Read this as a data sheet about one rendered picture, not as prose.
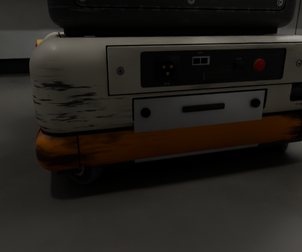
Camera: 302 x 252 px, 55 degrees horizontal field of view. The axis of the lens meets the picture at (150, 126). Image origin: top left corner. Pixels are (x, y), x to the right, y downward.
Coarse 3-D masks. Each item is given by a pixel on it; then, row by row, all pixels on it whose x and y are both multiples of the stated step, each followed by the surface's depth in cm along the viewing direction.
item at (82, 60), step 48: (48, 48) 47; (96, 48) 48; (48, 96) 48; (96, 96) 50; (144, 96) 52; (192, 96) 55; (240, 96) 58; (288, 96) 62; (48, 144) 50; (96, 144) 52; (144, 144) 54; (192, 144) 58; (240, 144) 62
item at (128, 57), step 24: (120, 48) 48; (144, 48) 49; (168, 48) 50; (192, 48) 52; (216, 48) 53; (240, 48) 54; (264, 48) 56; (288, 48) 57; (120, 72) 49; (144, 72) 51; (168, 72) 52; (192, 72) 53; (216, 72) 55; (240, 72) 56; (264, 72) 58; (288, 72) 59
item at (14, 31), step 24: (0, 0) 176; (24, 0) 180; (0, 24) 180; (24, 24) 184; (48, 24) 188; (288, 24) 240; (0, 48) 184; (24, 48) 188; (0, 72) 190; (24, 72) 194
